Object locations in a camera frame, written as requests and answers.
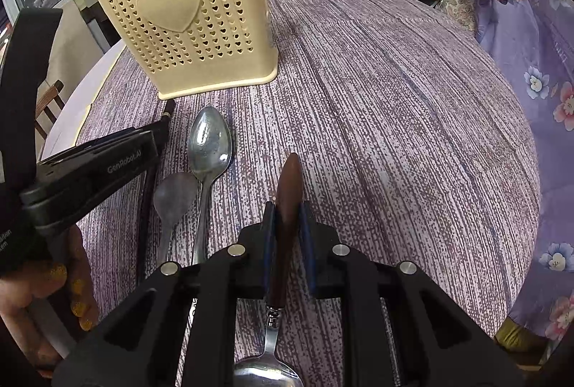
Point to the shiny metal spoon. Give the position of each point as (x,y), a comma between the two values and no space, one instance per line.
(210,144)

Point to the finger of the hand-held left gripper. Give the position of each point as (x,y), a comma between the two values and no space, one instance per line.
(112,141)

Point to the wooden chair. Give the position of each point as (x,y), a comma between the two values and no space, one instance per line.
(47,104)

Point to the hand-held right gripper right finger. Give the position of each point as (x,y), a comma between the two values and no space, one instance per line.
(307,243)

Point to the paisley patterned cushion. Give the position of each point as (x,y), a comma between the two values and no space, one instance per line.
(459,5)

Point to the cream plastic utensil holder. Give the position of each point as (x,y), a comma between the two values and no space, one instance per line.
(170,5)

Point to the person's left hand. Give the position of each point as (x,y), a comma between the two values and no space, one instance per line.
(22,292)

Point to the beige cloth cover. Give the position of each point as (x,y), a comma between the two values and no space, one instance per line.
(67,37)

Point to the purple floral cloth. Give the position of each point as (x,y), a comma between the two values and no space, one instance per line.
(547,55)

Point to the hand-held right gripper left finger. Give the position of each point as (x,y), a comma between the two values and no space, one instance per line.
(268,243)

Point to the dull grey metal spoon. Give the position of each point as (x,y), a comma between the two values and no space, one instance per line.
(175,198)

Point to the brown wooden chopstick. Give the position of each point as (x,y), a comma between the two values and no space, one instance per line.
(168,108)

